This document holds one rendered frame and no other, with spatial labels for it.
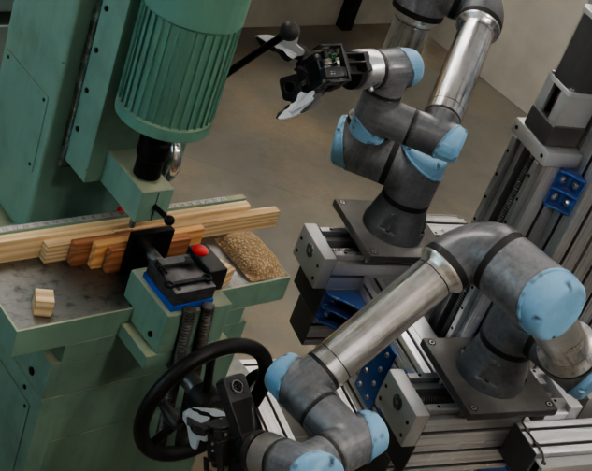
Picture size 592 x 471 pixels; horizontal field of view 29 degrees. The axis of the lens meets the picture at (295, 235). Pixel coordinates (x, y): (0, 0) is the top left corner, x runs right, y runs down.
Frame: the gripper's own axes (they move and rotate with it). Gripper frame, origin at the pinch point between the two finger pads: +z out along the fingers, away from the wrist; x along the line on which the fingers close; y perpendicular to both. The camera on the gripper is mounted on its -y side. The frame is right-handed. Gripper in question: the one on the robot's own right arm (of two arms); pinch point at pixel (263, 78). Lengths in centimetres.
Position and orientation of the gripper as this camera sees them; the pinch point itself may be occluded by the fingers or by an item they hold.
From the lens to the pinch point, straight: 205.8
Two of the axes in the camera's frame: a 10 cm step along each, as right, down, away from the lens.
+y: 5.9, -2.3, -7.7
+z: -7.7, 1.3, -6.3
